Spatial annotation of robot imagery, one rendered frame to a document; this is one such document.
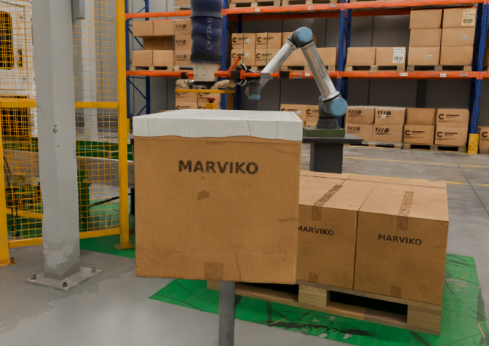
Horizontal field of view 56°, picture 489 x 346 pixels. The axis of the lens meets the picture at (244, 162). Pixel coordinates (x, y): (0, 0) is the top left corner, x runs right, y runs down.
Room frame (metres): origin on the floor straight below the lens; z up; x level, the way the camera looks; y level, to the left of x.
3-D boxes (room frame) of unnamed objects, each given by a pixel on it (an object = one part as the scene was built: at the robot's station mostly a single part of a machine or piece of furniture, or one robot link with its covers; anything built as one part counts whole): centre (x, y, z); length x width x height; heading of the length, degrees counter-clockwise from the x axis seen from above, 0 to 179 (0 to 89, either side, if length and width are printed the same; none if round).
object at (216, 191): (1.38, 0.05, 0.82); 0.60 x 0.40 x 0.40; 176
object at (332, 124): (3.82, -0.68, 0.86); 0.19 x 0.19 x 0.10
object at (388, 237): (2.65, -0.55, 0.34); 1.20 x 1.00 x 0.40; 67
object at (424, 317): (2.65, -0.55, 0.07); 1.20 x 1.00 x 0.14; 67
